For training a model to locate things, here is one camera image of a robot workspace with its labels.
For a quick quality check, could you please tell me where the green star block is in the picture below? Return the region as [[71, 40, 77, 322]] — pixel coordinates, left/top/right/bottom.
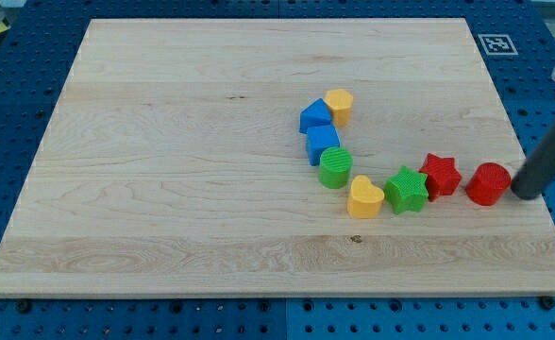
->
[[384, 165, 429, 214]]

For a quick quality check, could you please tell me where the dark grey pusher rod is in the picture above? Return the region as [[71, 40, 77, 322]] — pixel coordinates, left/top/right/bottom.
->
[[511, 123, 555, 200]]

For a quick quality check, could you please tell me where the green cylinder block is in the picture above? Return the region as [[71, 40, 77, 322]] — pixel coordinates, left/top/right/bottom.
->
[[318, 146, 353, 189]]

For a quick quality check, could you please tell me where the white fiducial marker tag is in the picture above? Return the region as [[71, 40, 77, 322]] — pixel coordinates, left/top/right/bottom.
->
[[478, 34, 518, 56]]

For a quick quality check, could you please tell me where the yellow heart block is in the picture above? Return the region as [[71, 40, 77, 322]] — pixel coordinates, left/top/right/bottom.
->
[[346, 175, 385, 219]]

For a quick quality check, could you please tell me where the light wooden board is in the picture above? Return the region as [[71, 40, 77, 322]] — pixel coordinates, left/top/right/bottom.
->
[[0, 18, 555, 298]]

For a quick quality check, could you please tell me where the yellow pentagon block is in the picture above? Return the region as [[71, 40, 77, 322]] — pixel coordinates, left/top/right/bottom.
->
[[324, 89, 354, 128]]

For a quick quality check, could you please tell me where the blue triangle block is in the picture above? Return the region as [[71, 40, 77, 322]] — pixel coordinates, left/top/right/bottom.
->
[[299, 98, 332, 134]]

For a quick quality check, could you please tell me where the red cylinder block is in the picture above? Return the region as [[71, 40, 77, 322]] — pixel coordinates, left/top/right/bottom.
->
[[465, 162, 512, 206]]

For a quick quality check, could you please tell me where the blue cube block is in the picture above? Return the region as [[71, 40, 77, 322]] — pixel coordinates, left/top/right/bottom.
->
[[306, 125, 340, 166]]

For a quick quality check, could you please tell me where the red star block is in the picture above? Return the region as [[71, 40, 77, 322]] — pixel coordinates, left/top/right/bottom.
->
[[419, 153, 463, 201]]

